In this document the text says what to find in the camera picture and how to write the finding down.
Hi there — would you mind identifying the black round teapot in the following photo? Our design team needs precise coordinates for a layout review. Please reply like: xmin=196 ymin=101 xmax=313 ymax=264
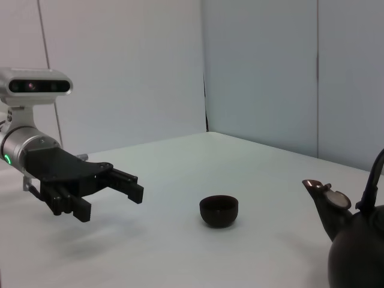
xmin=301 ymin=148 xmax=384 ymax=288

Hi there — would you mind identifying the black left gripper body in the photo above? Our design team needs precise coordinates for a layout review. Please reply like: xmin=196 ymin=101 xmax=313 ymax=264
xmin=24 ymin=147 xmax=115 ymax=197

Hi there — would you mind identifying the dark brown teacup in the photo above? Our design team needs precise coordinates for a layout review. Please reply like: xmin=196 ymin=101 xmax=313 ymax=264
xmin=199 ymin=194 xmax=240 ymax=230

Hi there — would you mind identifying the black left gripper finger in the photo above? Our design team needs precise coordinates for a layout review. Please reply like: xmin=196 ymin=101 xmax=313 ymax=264
xmin=100 ymin=167 xmax=145 ymax=205
xmin=40 ymin=181 xmax=92 ymax=224

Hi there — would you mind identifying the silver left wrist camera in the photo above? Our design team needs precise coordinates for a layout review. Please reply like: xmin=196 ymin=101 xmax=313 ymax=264
xmin=0 ymin=68 xmax=74 ymax=106

